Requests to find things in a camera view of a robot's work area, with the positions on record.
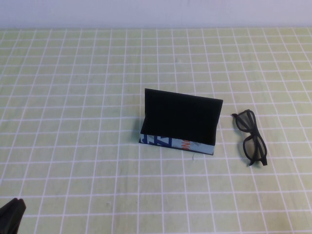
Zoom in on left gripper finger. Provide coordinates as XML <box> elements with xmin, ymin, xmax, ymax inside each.
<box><xmin>0</xmin><ymin>198</ymin><xmax>27</xmax><ymax>234</ymax></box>
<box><xmin>0</xmin><ymin>197</ymin><xmax>19</xmax><ymax>215</ymax></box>

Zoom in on black printed glasses case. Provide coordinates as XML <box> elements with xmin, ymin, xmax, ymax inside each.
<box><xmin>138</xmin><ymin>88</ymin><xmax>224</xmax><ymax>156</ymax></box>

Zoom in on black framed glasses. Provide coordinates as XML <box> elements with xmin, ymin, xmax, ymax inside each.
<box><xmin>231</xmin><ymin>109</ymin><xmax>269</xmax><ymax>167</ymax></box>

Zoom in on green checked tablecloth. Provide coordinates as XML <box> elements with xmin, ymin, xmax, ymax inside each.
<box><xmin>0</xmin><ymin>27</ymin><xmax>312</xmax><ymax>234</ymax></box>

